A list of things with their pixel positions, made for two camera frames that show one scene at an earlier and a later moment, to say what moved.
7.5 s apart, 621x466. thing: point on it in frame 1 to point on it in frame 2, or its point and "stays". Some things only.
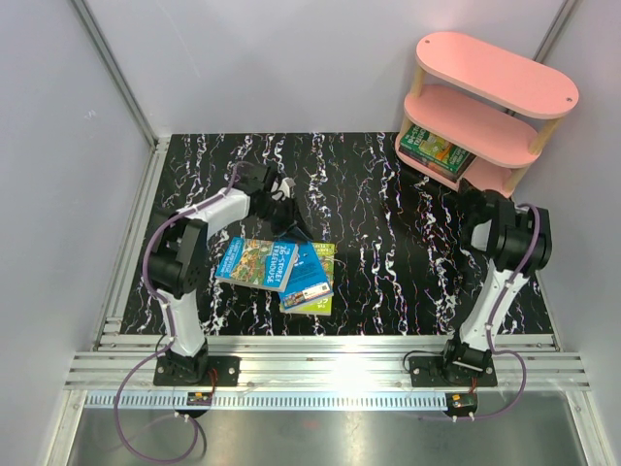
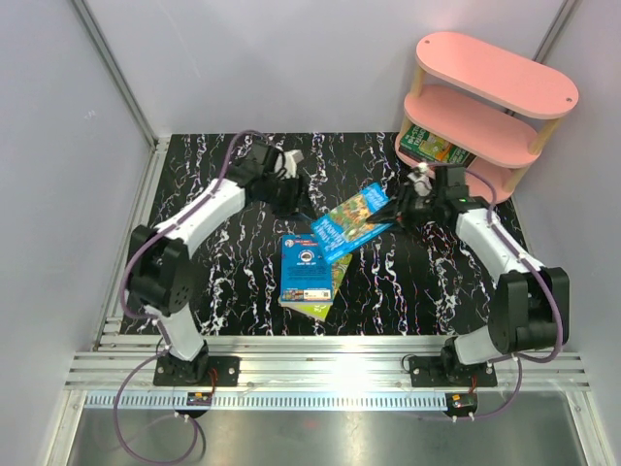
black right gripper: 466,193 to 391,215
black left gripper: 289,228 to 296,206
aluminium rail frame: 111,358 stays
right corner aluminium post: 553,31 stays
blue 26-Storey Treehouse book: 259,262 to 343,230
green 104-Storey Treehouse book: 433,149 stays
